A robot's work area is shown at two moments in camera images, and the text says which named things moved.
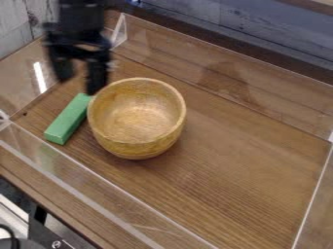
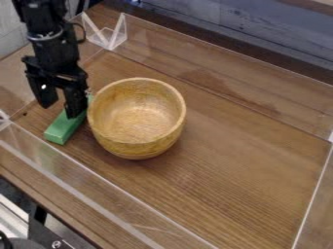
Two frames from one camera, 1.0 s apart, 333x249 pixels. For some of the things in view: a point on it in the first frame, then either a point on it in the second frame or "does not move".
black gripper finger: x=64 y=68 -> x=44 y=90
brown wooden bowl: x=136 y=116 does not move
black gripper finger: x=96 y=76 -> x=75 y=99
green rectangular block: x=66 y=122 does not move
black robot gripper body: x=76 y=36 -> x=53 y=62
